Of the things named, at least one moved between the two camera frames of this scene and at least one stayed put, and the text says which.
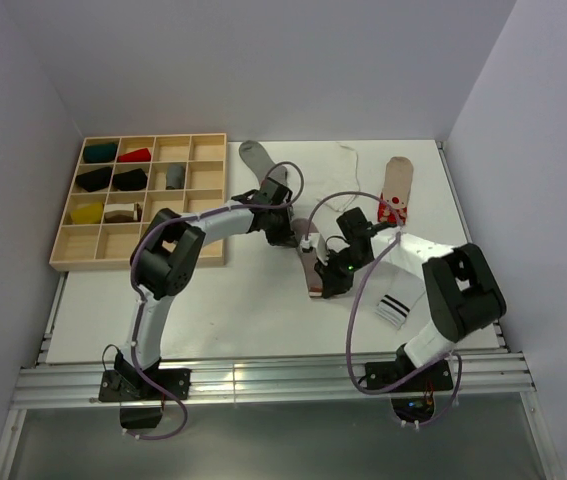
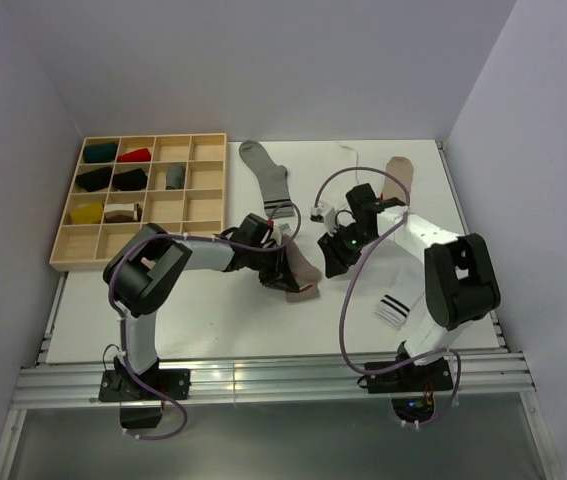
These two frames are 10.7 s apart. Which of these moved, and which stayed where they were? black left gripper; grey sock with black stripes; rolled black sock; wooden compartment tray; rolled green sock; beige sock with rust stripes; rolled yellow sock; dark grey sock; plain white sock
Moved: beige sock with rust stripes; plain white sock; black left gripper
Stayed: wooden compartment tray; grey sock with black stripes; rolled green sock; rolled yellow sock; rolled black sock; dark grey sock
